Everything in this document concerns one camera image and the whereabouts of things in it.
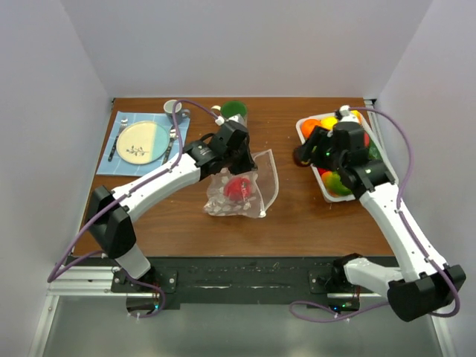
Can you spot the white perforated plastic basket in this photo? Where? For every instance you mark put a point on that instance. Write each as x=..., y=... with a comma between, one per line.
x=346, y=153

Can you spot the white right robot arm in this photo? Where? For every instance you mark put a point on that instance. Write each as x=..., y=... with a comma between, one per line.
x=423, y=282

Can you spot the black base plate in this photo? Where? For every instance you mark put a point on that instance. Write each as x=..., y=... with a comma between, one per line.
x=248, y=280

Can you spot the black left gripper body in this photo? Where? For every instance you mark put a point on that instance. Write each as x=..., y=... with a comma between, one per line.
x=239, y=162

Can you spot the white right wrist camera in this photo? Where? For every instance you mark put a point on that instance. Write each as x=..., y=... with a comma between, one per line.
x=344, y=114

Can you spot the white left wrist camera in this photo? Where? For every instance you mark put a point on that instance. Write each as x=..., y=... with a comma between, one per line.
x=232, y=119

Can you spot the black-handled fork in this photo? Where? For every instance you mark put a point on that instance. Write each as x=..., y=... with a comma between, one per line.
x=123, y=125

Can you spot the dark purple mangosteen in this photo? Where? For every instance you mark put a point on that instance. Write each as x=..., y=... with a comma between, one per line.
x=299, y=158

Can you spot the yellow lemon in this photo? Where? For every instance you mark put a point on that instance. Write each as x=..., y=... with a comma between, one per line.
x=329, y=122

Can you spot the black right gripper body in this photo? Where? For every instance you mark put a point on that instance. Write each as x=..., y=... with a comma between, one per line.
x=323, y=156

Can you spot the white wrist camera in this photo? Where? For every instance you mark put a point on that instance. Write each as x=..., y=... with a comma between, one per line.
x=232, y=119
x=344, y=114

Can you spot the green-lined floral mug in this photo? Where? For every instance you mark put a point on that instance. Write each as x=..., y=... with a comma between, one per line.
x=231, y=108

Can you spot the black-handled spoon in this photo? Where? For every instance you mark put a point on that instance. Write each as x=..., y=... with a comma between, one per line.
x=173, y=135

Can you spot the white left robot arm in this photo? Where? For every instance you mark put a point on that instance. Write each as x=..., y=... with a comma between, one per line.
x=111, y=213

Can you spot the cream and blue plate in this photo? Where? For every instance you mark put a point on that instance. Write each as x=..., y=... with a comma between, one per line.
x=142, y=142

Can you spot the orange-green mango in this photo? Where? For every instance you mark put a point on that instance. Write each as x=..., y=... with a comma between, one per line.
x=333, y=184

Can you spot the clear polka-dot zip bag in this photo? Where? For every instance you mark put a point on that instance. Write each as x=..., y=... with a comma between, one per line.
x=265, y=188

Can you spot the grey ceramic mug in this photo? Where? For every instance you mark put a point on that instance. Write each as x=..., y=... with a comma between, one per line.
x=175, y=112

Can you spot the blue checked placemat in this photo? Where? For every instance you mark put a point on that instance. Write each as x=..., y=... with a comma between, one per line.
x=119, y=167

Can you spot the green cucumber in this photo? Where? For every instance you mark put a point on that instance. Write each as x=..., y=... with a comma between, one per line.
x=374, y=152

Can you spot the red bell pepper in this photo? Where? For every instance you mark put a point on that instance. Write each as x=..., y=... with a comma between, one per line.
x=238, y=189

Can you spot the orange tangerine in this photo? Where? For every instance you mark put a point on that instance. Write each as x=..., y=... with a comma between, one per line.
x=308, y=126

